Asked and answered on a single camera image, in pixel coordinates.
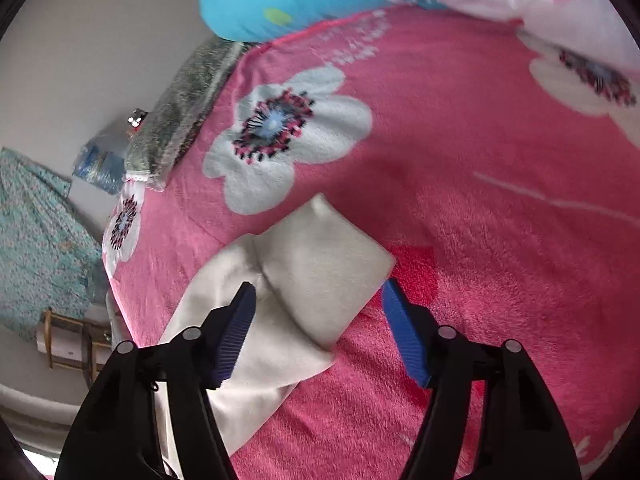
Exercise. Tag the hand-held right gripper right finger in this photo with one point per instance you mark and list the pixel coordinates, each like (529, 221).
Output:
(407, 335)

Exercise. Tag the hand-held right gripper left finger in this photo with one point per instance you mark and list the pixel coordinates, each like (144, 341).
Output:
(235, 335)

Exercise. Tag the cream zip jacket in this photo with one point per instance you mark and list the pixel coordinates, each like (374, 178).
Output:
(320, 265)

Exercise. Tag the empty clear water jug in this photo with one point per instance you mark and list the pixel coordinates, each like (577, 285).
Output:
(97, 285)

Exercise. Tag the wooden chair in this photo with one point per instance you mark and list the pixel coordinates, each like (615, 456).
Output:
(75, 324)

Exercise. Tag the white box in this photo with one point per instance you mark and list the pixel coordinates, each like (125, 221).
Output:
(60, 347)

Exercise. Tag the pink floral blanket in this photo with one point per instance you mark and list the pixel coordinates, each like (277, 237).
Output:
(450, 160)

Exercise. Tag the grey window curtain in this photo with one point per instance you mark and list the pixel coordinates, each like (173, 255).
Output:
(30, 410)

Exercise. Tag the blue water bottle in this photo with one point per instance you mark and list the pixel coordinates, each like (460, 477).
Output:
(100, 160)

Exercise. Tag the grey green lace-edged cloth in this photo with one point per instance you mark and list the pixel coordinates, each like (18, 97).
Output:
(180, 105)

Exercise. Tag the teal floral wall cloth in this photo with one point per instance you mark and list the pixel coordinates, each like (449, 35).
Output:
(35, 240)

